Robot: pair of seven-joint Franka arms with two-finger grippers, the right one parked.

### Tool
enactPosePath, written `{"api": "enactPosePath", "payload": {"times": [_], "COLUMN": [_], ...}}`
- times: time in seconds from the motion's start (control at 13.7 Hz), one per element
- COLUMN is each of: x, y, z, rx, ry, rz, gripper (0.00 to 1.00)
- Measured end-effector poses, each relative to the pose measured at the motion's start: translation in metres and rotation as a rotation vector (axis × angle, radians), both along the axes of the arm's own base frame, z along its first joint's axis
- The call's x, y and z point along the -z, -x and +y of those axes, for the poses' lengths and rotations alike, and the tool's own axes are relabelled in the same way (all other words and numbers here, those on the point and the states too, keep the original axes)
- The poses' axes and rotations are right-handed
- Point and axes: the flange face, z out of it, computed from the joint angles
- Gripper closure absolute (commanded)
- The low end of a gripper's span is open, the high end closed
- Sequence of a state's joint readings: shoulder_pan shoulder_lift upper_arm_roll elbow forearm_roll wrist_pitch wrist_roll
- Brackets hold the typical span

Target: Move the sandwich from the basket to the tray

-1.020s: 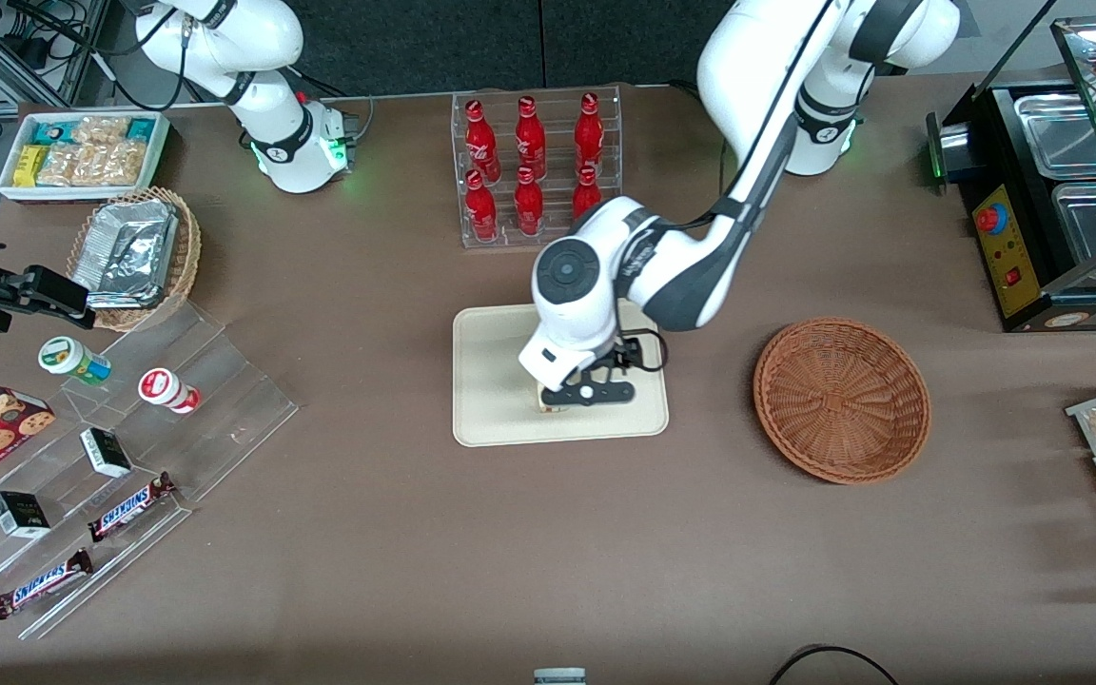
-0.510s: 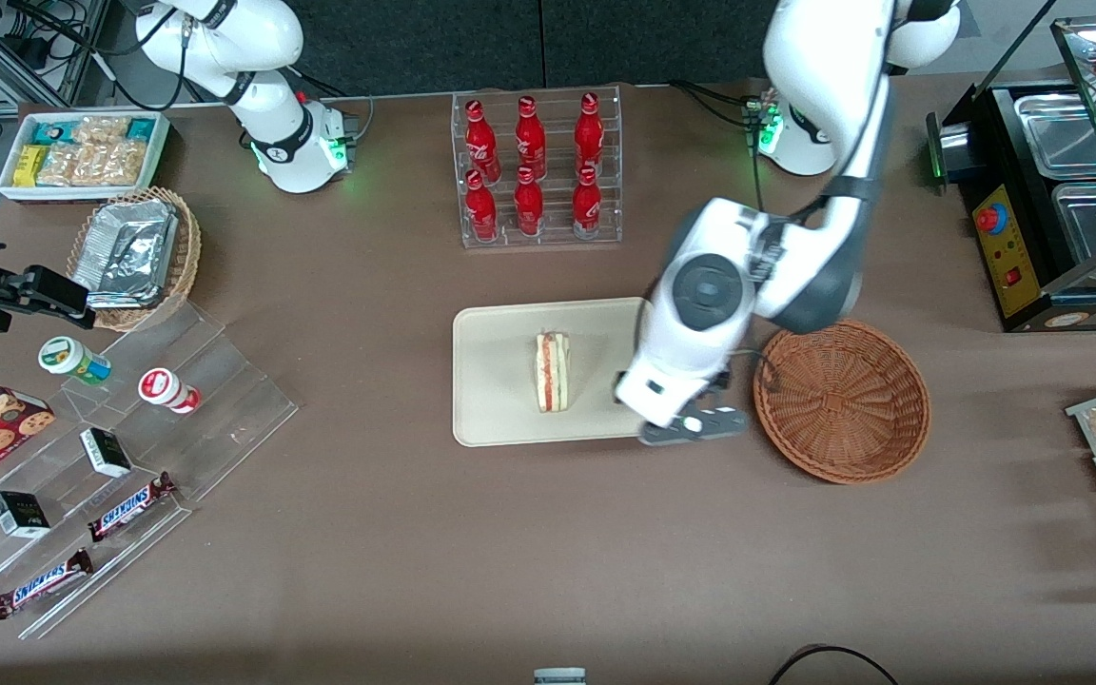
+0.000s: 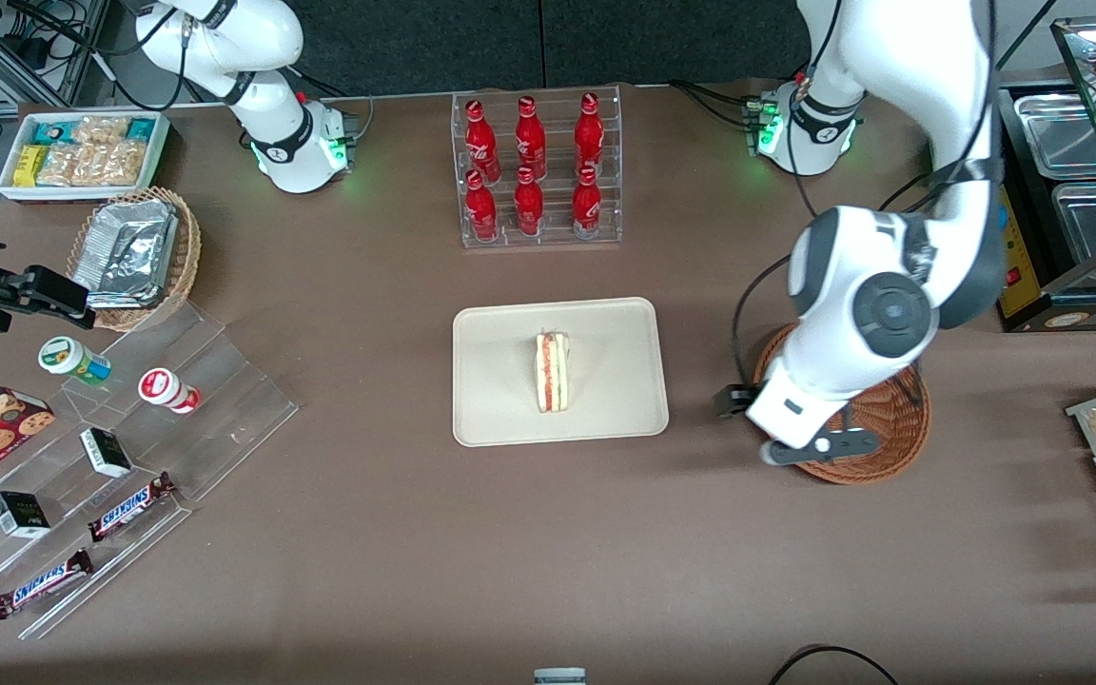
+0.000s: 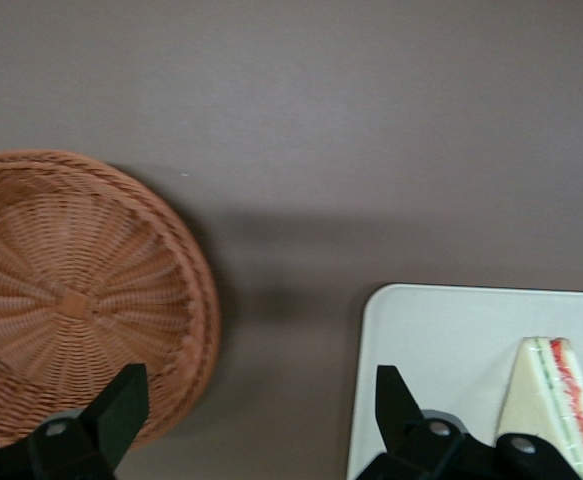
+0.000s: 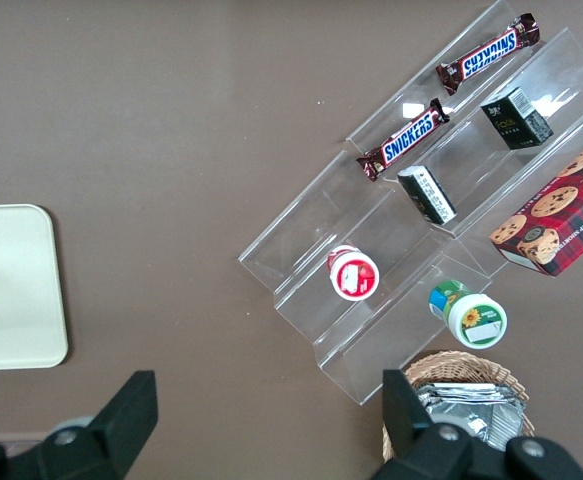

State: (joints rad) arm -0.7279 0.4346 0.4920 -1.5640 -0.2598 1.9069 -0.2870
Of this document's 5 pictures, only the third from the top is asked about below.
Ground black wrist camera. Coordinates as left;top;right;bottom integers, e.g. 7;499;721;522
714;383;758;420

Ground clear granola bag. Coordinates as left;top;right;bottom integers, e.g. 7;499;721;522
37;143;92;186
82;141;147;186
72;115;130;146

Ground small tan wicker basket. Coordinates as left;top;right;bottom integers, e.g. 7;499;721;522
66;186;203;333

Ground black food warmer machine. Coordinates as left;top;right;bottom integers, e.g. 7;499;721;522
990;17;1096;334

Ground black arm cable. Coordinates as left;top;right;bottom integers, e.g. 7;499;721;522
732;252;796;391

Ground stacked foil trays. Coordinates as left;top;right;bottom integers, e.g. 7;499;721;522
72;198;178;310

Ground black floor cable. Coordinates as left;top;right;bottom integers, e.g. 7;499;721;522
767;645;901;685

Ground large brown wicker basket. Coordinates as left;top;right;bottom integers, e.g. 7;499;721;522
753;323;932;486

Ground white snack bin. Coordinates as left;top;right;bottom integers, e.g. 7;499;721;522
0;109;171;206

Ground red cola bottle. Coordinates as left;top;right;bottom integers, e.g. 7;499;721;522
514;95;547;180
464;99;501;184
574;91;605;177
513;166;545;238
464;169;499;243
572;166;603;239

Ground small black box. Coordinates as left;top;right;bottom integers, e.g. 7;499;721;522
0;491;51;539
79;427;133;479

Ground black base cables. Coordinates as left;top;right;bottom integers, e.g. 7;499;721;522
670;79;768;129

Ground cream plastic tray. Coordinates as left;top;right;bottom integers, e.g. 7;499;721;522
452;297;671;448

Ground clear acrylic step display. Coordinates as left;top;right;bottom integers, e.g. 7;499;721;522
0;300;300;640

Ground red lid white cup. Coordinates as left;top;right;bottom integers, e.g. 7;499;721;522
137;367;202;415

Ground snickers bar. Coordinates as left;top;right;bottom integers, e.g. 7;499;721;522
88;471;177;543
0;549;94;621

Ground yellow snack packet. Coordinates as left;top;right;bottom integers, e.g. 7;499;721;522
15;143;50;188

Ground clear acrylic bottle rack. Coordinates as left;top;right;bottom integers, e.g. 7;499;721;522
450;84;623;250

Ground triangle sandwich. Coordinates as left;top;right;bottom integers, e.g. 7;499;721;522
535;330;572;414

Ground green lid white cup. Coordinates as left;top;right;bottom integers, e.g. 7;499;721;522
38;336;113;386

